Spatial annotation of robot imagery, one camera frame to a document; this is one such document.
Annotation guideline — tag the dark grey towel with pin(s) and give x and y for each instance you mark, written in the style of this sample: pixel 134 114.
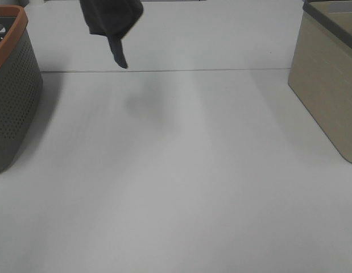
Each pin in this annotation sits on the dark grey towel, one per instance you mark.
pixel 112 19

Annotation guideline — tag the beige storage box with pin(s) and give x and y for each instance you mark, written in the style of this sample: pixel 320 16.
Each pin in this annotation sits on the beige storage box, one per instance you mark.
pixel 321 70

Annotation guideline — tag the grey basket with orange rim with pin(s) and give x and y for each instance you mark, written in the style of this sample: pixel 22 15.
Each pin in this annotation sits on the grey basket with orange rim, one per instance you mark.
pixel 21 82

